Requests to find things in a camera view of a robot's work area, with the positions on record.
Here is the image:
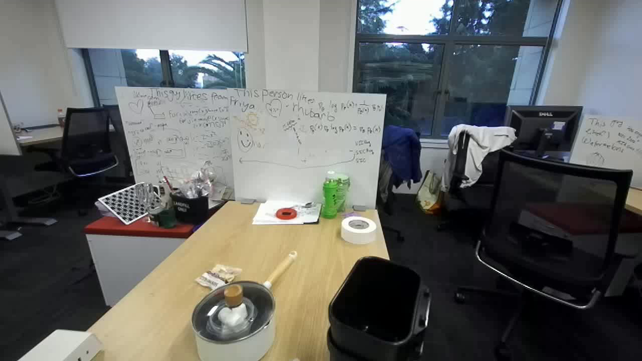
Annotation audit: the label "white pot with wooden handle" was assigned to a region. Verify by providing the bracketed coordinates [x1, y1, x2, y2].
[188, 248, 300, 361]

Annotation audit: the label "green plastic bottle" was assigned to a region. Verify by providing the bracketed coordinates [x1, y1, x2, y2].
[318, 170, 353, 221]

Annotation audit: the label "whiteboard with smiley drawing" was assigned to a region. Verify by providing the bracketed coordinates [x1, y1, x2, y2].
[228, 88, 386, 208]

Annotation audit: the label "white tape roll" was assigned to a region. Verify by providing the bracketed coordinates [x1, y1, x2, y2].
[339, 215, 379, 246]

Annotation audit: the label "blue jacket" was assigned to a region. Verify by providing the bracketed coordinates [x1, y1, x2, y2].
[380, 124, 424, 188]

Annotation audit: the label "yellow bag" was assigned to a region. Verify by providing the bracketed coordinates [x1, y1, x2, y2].
[415, 168, 447, 216]

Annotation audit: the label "crumpled plastic trash bags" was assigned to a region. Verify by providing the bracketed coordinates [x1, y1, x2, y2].
[158, 163, 218, 203]

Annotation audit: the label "oyster cracker packet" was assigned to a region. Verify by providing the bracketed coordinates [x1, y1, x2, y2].
[211, 263, 244, 283]
[192, 270, 228, 292]

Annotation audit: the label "black plastic bin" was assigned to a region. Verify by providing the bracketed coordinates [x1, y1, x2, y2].
[324, 254, 434, 361]

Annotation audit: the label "black chair holding jacket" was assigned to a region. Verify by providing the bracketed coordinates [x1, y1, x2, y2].
[447, 128, 509, 208]

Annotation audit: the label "whiteboard with dense writing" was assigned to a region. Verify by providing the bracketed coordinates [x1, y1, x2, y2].
[114, 85, 237, 203]

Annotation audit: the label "dark green mug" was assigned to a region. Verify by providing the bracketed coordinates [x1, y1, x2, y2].
[155, 203, 180, 230]

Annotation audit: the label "white jacket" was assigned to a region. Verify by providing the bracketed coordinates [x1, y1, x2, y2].
[445, 123, 519, 191]

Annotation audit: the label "checkerboard calibration board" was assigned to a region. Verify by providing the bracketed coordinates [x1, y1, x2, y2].
[94, 180, 162, 227]

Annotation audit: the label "white cabinet with red top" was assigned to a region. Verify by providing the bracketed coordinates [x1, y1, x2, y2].
[82, 198, 227, 309]

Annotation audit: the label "black computer monitor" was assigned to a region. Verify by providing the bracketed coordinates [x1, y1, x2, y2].
[508, 105, 583, 163]

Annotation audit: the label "white roller blind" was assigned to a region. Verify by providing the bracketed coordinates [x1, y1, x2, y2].
[53, 0, 249, 55]

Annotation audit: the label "black mesh office chair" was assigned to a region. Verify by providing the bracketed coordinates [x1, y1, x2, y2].
[454, 147, 633, 361]

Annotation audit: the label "black mesh armrest chair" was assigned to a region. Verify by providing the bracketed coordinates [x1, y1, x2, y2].
[58, 107, 124, 203]

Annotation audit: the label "small whiteboard with writing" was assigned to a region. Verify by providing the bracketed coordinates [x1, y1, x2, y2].
[570, 113, 642, 170]

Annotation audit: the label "white power box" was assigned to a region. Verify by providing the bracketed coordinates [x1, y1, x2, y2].
[18, 327, 104, 361]

